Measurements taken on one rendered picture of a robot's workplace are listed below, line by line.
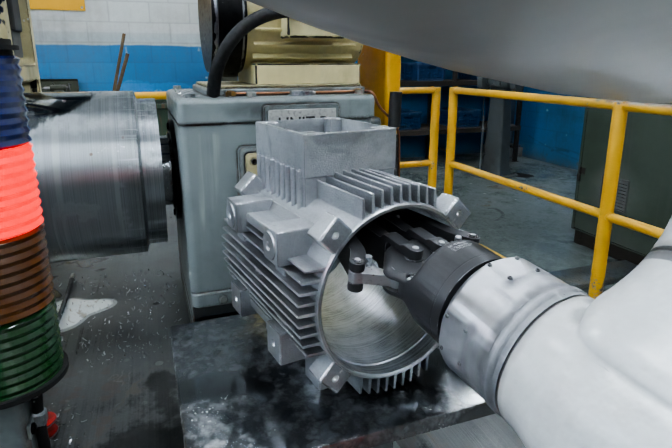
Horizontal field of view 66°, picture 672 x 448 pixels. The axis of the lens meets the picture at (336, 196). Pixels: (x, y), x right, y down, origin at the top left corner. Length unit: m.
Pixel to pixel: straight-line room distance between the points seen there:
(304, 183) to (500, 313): 0.22
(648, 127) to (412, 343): 3.03
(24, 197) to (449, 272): 0.25
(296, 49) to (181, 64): 5.18
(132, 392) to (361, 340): 0.34
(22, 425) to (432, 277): 0.26
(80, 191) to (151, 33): 5.27
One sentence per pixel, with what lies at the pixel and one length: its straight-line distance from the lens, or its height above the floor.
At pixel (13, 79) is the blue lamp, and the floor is 1.20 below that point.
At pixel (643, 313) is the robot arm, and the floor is 1.09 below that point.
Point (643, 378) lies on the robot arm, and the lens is 0.28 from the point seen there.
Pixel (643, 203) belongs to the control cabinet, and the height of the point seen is 0.41.
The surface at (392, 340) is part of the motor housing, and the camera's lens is 0.53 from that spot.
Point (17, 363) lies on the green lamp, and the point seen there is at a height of 1.05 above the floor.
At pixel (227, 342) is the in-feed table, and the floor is 0.92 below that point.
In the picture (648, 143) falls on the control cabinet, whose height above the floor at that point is 0.76.
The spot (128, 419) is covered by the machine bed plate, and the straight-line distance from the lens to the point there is 0.71.
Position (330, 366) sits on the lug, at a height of 0.97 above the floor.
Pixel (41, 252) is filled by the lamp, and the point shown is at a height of 1.11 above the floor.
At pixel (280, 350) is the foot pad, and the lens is 0.46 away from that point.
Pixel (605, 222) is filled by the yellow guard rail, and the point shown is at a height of 0.53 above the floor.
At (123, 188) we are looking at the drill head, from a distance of 0.75.
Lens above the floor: 1.21
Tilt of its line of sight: 14 degrees down
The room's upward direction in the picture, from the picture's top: straight up
